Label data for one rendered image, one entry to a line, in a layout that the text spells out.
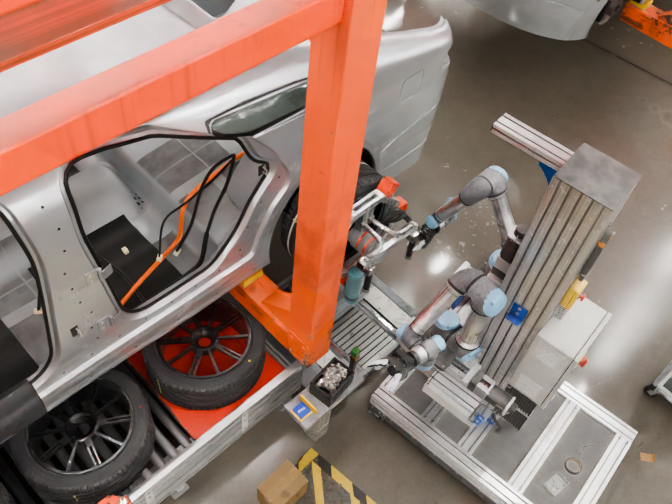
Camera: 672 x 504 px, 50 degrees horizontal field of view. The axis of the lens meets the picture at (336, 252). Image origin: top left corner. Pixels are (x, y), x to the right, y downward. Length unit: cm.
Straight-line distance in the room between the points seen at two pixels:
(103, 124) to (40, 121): 14
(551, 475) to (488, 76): 362
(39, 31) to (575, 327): 258
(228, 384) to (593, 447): 204
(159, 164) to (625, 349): 313
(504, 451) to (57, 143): 307
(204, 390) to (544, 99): 400
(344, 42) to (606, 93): 476
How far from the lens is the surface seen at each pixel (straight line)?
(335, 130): 246
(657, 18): 662
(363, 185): 372
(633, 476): 463
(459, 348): 340
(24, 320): 380
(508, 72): 665
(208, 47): 190
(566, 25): 573
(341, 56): 228
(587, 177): 282
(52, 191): 278
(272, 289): 387
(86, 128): 177
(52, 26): 154
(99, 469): 368
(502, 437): 419
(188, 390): 379
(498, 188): 368
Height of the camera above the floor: 387
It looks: 52 degrees down
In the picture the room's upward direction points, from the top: 9 degrees clockwise
